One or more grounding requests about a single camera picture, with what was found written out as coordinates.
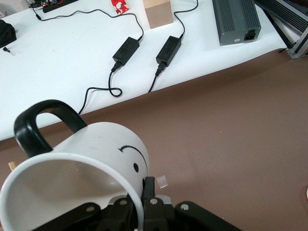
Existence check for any black fabric pouch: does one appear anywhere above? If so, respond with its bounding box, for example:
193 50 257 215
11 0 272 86
0 19 17 49

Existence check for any long thin black adapter cable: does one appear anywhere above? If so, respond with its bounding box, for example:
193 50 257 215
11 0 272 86
28 4 145 41

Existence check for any black power strip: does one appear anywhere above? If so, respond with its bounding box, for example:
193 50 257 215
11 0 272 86
28 0 80 14

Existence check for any dark ribbed aluminium profile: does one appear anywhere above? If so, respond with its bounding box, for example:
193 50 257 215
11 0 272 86
255 0 308 49

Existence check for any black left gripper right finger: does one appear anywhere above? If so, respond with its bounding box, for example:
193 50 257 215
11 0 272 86
141 177 243 231

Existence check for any small clear tape piece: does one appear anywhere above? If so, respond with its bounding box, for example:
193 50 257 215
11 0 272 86
156 175 169 189

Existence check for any black power adapter brick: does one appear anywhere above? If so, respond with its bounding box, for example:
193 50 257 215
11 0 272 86
155 36 183 67
112 37 141 66

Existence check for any brown cardboard box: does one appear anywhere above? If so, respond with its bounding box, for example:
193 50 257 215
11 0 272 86
143 0 174 29

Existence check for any black short adapter mains cable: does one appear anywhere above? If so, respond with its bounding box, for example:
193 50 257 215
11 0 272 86
147 62 167 94

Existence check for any red white patterned packet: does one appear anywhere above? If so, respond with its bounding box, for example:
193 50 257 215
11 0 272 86
111 0 130 15

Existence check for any silver aluminium profile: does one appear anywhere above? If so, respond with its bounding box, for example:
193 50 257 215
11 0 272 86
287 30 308 59

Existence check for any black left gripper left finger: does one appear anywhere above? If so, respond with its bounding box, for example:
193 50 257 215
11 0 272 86
31 197 141 231

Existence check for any black looped adapter mains cable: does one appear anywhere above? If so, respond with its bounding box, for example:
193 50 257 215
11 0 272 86
78 61 123 115

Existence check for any grey ribbed power supply box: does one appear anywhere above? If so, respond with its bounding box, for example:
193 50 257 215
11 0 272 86
212 0 262 47

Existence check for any white mug with black handle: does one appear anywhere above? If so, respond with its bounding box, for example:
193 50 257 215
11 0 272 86
0 99 150 231

